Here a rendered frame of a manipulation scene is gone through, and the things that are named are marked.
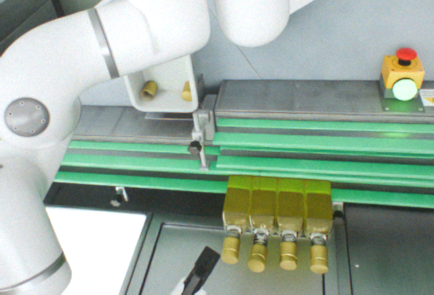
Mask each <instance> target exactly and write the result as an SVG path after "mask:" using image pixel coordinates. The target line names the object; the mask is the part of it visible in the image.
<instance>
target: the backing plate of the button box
mask: <svg viewBox="0 0 434 295"><path fill-rule="evenodd" d="M376 84H377V88H378V93H379V97H380V103H381V106H382V112H383V113H426V111H425V107H424V105H423V104H422V100H421V99H420V94H419V93H418V97H417V98H411V99H409V100H400V99H397V98H383V95H382V90H381V86H380V81H376Z"/></svg>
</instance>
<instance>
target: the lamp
mask: <svg viewBox="0 0 434 295"><path fill-rule="evenodd" d="M392 89H393V93H394V95H395V97H396V98H397V99H400V100H409V99H411V98H413V96H414V95H415V94H416V91H417V89H416V83H415V81H414V80H413V79H411V78H408V77H404V78H401V79H398V80H396V81H395V82H394V83H393V87H392Z"/></svg>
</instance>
